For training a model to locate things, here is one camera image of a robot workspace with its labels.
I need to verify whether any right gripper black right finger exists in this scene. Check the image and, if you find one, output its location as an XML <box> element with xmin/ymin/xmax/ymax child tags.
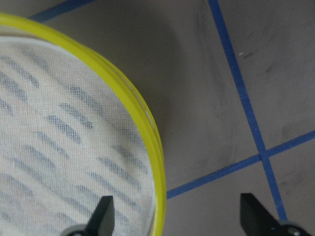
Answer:
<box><xmin>240</xmin><ymin>193</ymin><xmax>310</xmax><ymax>236</ymax></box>

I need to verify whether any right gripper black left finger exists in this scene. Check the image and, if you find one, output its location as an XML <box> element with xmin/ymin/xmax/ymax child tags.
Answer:
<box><xmin>83</xmin><ymin>196</ymin><xmax>115</xmax><ymax>236</ymax></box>

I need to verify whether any yellow steamer basket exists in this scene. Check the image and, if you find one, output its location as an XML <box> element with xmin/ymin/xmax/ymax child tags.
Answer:
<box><xmin>0</xmin><ymin>13</ymin><xmax>166</xmax><ymax>236</ymax></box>

